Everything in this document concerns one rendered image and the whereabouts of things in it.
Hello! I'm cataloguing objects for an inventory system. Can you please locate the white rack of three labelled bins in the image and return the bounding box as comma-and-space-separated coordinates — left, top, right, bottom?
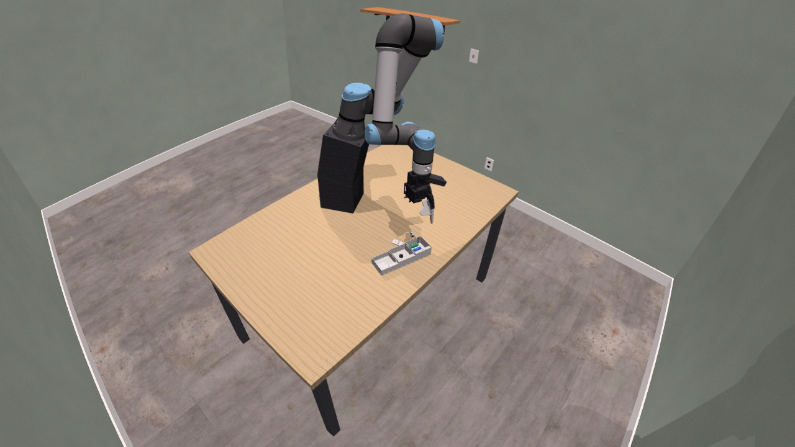
371, 236, 432, 275

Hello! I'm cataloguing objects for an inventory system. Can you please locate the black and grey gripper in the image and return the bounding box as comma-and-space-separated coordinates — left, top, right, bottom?
404, 171, 435, 224

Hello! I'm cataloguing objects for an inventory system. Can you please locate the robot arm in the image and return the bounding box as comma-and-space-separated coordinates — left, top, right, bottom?
332, 13, 444, 175

